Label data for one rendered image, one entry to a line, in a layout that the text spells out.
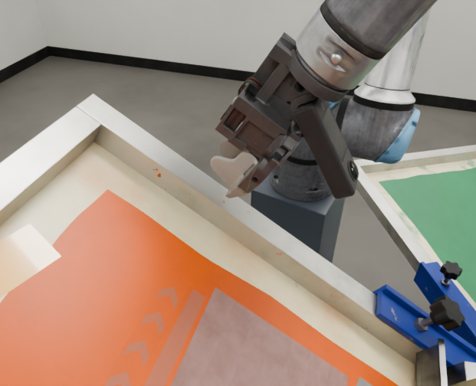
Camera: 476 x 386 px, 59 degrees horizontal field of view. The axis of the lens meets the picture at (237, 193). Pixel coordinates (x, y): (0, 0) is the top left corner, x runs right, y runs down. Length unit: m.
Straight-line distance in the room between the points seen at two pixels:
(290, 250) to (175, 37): 4.13
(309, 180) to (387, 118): 0.21
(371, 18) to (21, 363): 0.41
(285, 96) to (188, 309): 0.26
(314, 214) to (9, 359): 0.67
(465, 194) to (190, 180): 1.13
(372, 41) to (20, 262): 0.39
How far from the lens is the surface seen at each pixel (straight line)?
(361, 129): 0.85
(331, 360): 0.60
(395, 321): 0.65
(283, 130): 0.44
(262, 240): 0.57
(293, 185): 0.94
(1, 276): 0.46
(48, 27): 5.46
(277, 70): 0.43
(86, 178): 0.54
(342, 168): 0.46
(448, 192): 1.52
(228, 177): 0.51
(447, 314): 0.64
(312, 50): 0.41
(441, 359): 0.64
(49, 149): 0.51
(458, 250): 1.32
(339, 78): 0.41
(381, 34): 0.39
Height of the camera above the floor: 1.80
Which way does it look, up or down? 39 degrees down
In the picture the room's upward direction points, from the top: straight up
